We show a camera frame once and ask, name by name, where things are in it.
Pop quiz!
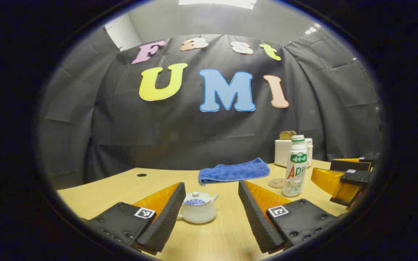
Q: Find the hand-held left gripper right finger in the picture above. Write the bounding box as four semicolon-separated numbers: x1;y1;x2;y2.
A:
238;180;340;254

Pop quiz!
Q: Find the white ceramic teacup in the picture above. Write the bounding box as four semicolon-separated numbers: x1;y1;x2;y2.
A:
177;194;219;224

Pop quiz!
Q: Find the white toaster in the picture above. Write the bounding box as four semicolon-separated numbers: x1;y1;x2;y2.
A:
274;138;314;168

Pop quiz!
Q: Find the black backdrop cloth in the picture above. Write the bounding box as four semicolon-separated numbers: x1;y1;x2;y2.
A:
37;27;382;189

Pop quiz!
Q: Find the white water bottle green label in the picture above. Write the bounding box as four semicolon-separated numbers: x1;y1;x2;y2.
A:
282;135;308;197

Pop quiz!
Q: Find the blue towel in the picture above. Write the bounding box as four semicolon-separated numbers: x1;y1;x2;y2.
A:
198;157;270;186

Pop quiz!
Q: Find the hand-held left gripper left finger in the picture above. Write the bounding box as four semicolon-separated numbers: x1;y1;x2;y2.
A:
80;182;187;256

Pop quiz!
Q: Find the large ceiling light panel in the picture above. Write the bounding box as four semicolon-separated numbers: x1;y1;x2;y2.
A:
178;0;257;10

